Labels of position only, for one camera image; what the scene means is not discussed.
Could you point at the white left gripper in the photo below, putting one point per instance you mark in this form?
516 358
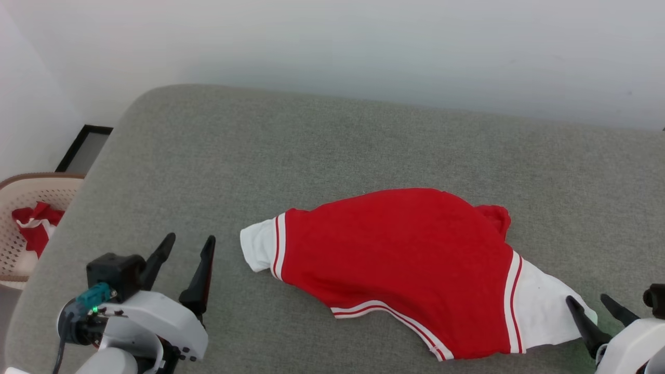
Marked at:
166 322

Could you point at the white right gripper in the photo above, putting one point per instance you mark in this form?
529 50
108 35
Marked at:
634 345

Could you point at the red and white basketball jersey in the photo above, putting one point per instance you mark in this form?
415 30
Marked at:
395 259

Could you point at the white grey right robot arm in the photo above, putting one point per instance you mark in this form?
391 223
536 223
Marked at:
657 363

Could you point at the red white garment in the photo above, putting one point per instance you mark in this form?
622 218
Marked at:
36 231

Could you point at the beige perforated laundry basket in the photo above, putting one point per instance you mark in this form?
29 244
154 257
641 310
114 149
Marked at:
15 259

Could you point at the grey fabric sofa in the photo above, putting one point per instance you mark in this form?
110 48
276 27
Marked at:
363 156

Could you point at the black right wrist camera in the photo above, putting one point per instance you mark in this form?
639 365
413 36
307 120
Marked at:
655 300

